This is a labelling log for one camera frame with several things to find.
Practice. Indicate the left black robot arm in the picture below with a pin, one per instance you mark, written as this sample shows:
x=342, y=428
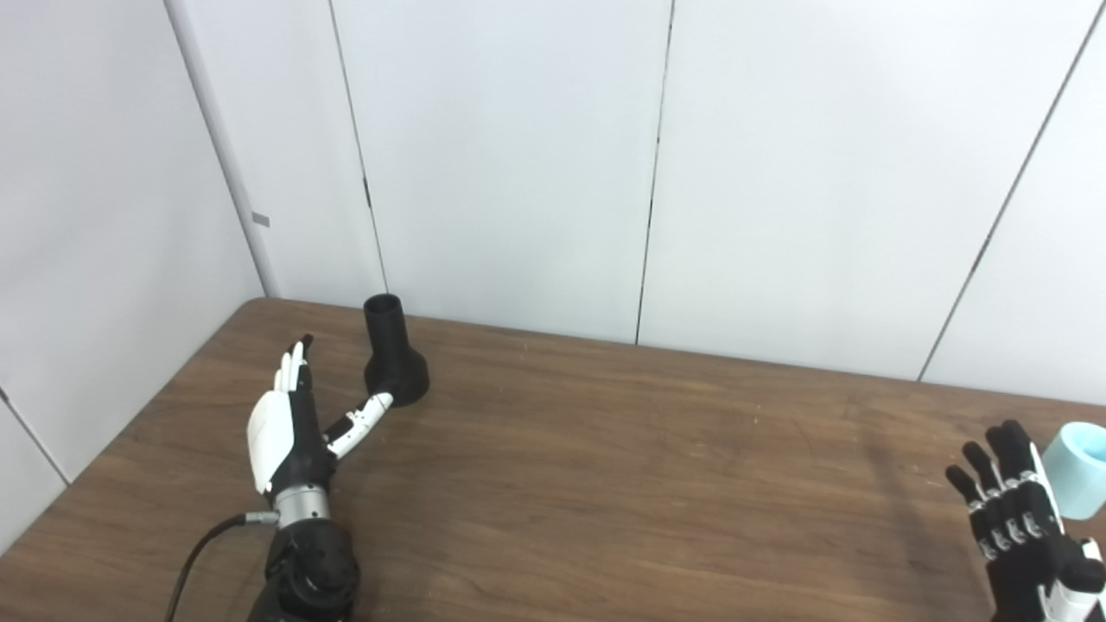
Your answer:
x=307, y=570

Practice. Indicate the black flared nozzle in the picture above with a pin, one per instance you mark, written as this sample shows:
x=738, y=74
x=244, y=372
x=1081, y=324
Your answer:
x=393, y=363

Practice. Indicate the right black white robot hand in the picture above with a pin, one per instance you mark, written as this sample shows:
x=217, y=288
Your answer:
x=1028, y=553

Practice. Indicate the white wall corner post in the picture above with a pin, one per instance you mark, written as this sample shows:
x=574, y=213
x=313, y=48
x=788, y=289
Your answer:
x=229, y=155

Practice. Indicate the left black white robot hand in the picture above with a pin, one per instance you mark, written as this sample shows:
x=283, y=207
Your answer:
x=289, y=441

